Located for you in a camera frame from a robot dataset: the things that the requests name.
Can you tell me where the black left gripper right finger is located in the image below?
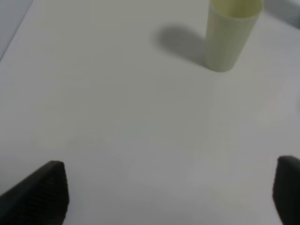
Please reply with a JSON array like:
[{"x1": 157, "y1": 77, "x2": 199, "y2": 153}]
[{"x1": 272, "y1": 156, "x2": 300, "y2": 225}]

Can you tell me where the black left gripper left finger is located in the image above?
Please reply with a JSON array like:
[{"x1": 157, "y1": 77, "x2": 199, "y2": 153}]
[{"x1": 0, "y1": 161, "x2": 69, "y2": 225}]

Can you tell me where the pale green plastic cup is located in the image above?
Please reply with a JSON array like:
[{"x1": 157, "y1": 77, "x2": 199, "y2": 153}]
[{"x1": 204, "y1": 0, "x2": 263, "y2": 72}]

